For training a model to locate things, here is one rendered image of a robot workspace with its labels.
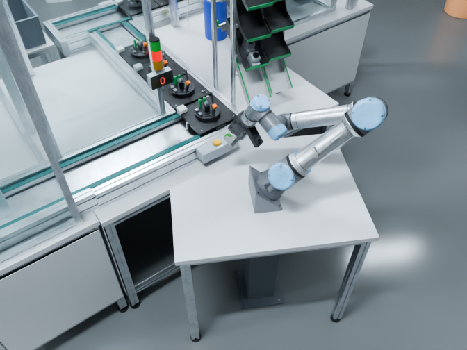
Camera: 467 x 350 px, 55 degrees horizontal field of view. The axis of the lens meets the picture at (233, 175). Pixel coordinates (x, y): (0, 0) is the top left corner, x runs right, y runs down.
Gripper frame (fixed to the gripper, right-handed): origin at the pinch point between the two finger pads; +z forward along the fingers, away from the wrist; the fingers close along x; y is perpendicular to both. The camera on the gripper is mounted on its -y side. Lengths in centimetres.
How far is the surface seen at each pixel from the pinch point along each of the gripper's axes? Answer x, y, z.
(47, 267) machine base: 92, 17, 42
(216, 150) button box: 3.2, 5.5, 11.7
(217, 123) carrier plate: -11.1, 16.9, 15.6
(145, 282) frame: 53, -17, 86
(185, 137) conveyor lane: 3.7, 22.9, 24.5
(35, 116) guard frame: 71, 49, -27
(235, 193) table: 12.5, -16.8, 10.9
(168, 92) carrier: -14, 52, 33
